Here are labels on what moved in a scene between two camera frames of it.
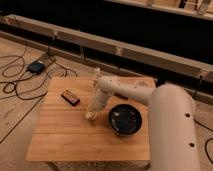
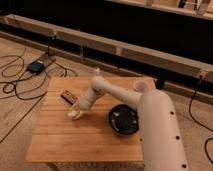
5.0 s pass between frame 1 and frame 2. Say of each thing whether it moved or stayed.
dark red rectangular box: stayed
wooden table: stayed
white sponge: moved
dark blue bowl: stayed
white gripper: moved
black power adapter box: stayed
